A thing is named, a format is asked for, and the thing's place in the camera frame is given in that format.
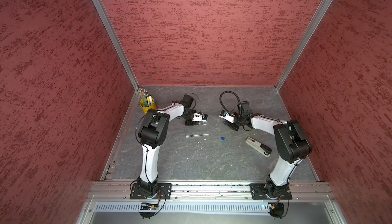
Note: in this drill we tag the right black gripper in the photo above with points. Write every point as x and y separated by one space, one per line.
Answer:
231 125

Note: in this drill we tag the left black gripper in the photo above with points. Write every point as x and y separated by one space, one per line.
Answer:
191 123

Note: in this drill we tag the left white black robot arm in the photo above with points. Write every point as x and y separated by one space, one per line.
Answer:
151 134

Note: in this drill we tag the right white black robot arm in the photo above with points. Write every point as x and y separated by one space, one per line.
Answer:
291 142

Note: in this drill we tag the white black stapler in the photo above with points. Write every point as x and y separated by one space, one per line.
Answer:
259 147

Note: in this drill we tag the yellow pen cup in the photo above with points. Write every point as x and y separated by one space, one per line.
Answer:
146 109

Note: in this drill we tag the pens in cup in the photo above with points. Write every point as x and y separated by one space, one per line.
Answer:
146 98

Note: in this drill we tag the right base wiring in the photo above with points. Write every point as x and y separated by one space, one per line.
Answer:
277 209

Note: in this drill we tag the base wiring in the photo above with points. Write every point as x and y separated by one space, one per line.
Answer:
149 206
277 209

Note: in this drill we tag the left base wiring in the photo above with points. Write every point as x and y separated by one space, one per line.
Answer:
149 206

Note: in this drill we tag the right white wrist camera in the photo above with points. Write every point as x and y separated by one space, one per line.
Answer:
227 116

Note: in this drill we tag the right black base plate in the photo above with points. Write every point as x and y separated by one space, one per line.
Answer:
257 191

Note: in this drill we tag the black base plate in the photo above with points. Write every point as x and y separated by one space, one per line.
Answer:
257 191
162 191

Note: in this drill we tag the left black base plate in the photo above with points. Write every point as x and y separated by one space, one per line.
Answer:
162 191

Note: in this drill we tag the white slotted cable duct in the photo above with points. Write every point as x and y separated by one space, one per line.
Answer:
186 207

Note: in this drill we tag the aluminium front rail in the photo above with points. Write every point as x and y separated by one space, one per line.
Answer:
213 191

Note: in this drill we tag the left aluminium corner post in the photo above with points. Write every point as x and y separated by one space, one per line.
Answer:
100 8

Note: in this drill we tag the aluminium corner post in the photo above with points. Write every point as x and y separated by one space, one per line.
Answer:
100 8
311 28

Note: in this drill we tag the right aluminium corner post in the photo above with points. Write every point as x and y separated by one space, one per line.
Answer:
311 28

